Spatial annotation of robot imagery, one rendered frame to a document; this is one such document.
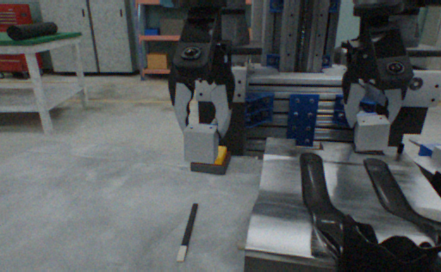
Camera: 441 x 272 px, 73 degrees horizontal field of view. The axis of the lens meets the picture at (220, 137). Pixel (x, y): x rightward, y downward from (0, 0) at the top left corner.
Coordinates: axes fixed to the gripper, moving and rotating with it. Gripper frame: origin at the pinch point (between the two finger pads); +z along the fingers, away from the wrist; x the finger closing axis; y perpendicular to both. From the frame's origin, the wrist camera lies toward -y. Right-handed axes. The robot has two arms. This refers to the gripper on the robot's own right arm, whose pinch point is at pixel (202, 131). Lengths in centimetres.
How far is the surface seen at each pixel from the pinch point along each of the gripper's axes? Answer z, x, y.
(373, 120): -0.1, -28.8, 10.8
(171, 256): 15.0, 1.6, -12.7
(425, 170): 9.8, -40.6, 12.9
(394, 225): 1.9, -24.5, -16.6
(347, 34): 22, -122, 558
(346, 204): 6.4, -22.3, -7.0
